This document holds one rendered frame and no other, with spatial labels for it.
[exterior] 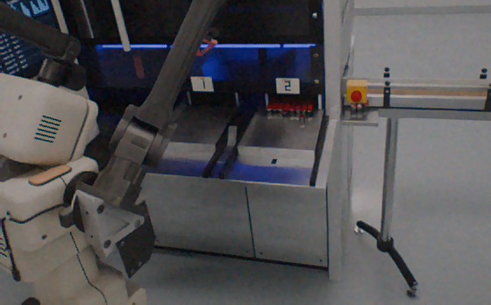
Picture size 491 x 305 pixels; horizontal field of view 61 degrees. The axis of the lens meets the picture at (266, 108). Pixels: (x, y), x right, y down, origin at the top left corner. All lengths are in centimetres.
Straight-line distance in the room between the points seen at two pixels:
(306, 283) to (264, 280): 20
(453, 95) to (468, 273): 95
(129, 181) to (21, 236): 21
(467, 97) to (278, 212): 91
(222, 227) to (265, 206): 27
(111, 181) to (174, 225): 139
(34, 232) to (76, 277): 24
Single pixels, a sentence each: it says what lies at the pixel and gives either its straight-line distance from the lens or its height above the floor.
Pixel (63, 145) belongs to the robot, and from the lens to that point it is 89.
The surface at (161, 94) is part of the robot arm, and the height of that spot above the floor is 134.
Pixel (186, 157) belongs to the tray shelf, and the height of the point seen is 88.
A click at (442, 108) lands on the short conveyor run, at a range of 169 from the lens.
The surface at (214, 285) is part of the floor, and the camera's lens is 220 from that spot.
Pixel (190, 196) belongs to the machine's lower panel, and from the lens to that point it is 200.
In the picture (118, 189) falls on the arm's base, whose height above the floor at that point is 121.
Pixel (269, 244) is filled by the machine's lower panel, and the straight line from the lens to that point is 205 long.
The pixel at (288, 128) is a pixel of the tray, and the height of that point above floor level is 88.
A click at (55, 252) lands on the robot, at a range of 100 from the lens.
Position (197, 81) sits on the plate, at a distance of 164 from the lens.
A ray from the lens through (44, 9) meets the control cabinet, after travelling 168.
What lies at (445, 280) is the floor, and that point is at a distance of 224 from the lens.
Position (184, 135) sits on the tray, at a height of 88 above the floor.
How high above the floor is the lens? 166
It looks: 28 degrees down
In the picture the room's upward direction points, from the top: 6 degrees counter-clockwise
